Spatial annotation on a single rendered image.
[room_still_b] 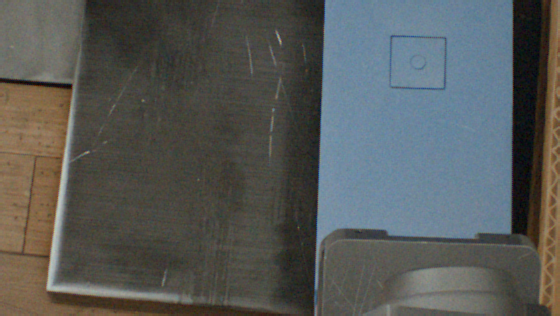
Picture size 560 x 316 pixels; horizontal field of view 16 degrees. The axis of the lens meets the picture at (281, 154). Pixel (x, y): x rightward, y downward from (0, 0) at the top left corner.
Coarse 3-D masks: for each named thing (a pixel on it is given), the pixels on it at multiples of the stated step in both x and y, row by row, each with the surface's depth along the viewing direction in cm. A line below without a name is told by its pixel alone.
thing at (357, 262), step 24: (336, 240) 61; (360, 240) 61; (384, 240) 61; (408, 240) 61; (432, 240) 61; (456, 240) 61; (480, 240) 61; (504, 240) 62; (528, 240) 62; (336, 264) 61; (360, 264) 61; (384, 264) 61; (408, 264) 61; (432, 264) 61; (456, 264) 61; (480, 264) 61; (504, 264) 61; (528, 264) 61; (336, 288) 61; (360, 288) 61; (528, 288) 61; (336, 312) 62; (360, 312) 62
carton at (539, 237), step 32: (544, 0) 81; (544, 32) 80; (544, 64) 79; (544, 96) 78; (544, 128) 77; (544, 160) 76; (544, 192) 75; (544, 224) 73; (544, 256) 73; (544, 288) 73
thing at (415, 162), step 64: (384, 0) 76; (448, 0) 76; (512, 0) 76; (384, 64) 76; (448, 64) 76; (512, 64) 76; (384, 128) 75; (448, 128) 75; (320, 192) 74; (384, 192) 74; (448, 192) 74
